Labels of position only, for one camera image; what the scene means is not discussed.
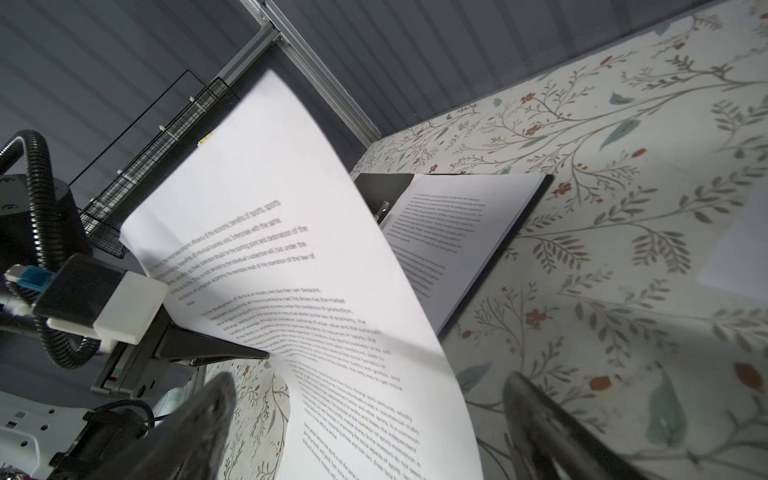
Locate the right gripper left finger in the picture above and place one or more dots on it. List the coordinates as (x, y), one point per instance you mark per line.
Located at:
(189, 444)

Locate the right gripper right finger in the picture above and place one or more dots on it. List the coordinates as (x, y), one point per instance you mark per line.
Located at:
(546, 442)

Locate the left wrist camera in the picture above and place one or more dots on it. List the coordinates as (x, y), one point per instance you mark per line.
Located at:
(91, 298)

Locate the printed paper sheet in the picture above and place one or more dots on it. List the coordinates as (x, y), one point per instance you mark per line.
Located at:
(264, 241)

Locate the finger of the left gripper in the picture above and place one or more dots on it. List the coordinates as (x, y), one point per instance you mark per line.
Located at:
(184, 346)

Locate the black wire basket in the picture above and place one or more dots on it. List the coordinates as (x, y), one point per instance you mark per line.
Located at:
(104, 215)

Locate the teal black clip folder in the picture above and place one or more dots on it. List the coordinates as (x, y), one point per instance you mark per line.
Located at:
(498, 240)

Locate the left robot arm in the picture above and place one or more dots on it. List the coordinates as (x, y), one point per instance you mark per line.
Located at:
(40, 441)

